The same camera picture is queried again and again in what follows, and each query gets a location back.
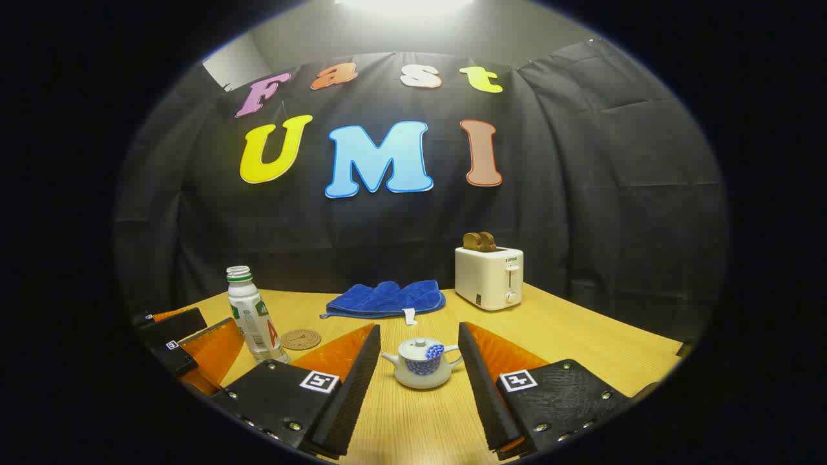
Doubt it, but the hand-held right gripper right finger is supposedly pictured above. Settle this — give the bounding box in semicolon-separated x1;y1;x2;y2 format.
457;322;637;460

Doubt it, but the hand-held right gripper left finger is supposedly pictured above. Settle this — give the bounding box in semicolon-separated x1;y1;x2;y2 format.
211;324;382;460

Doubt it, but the white blue-flowered teacup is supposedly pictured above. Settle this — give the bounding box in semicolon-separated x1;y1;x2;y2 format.
381;337;466;389

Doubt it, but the round cork coaster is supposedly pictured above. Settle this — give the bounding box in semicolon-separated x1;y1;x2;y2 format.
281;329;322;351

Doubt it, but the white plastic water bottle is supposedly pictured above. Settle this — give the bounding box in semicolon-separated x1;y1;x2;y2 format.
226;265;289;364

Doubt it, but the blue towel cloth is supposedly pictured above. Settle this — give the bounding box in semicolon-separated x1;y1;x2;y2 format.
320;280;446;324

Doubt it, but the white toaster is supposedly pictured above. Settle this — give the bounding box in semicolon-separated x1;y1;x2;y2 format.
454;247;525;311

